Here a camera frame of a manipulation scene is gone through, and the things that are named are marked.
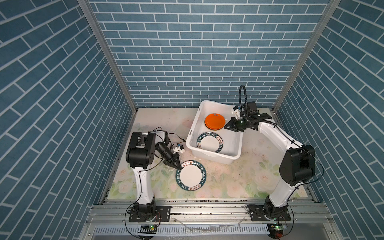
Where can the green-rimmed lettered plate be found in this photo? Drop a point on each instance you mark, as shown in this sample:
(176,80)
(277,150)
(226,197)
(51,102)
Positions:
(192,176)
(210,141)

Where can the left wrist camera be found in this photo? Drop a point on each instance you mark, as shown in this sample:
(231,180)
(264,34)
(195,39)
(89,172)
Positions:
(179,149)

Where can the white plastic bin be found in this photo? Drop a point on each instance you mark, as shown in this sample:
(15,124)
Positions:
(232,140)

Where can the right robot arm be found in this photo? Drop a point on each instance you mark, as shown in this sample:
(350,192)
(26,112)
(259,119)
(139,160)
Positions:
(298,160)

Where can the orange plate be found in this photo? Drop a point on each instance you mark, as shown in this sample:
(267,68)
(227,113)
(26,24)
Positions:
(215,122)

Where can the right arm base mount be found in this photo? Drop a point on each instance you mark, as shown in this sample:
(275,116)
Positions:
(268,212)

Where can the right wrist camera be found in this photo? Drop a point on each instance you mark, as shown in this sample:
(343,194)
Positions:
(245,109)

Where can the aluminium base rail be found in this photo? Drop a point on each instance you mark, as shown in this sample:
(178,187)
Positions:
(211,219)

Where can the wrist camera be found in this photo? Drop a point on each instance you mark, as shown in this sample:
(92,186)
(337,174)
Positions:
(245,109)
(179,149)

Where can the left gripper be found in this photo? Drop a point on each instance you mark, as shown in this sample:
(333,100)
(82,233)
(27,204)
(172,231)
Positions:
(170,162)

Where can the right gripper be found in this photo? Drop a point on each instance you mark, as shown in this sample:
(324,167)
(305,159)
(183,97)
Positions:
(232,122)

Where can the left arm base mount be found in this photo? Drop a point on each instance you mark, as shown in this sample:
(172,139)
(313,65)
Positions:
(148,213)

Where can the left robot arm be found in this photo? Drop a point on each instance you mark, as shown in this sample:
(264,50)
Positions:
(141,151)

